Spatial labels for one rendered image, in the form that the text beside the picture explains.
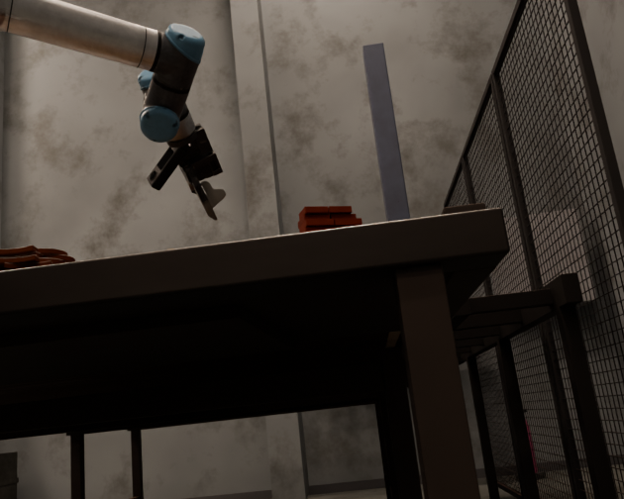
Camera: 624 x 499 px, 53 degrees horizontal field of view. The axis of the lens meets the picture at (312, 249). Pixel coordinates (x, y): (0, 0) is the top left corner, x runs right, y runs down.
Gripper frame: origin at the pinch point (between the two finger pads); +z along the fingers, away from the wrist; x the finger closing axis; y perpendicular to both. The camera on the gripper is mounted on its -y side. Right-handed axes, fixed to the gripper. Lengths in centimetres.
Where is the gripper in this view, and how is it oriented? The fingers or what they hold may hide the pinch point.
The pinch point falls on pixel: (203, 208)
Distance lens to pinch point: 155.6
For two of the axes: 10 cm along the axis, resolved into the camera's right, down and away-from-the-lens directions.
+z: 2.5, 7.4, 6.2
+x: -4.4, -4.9, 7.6
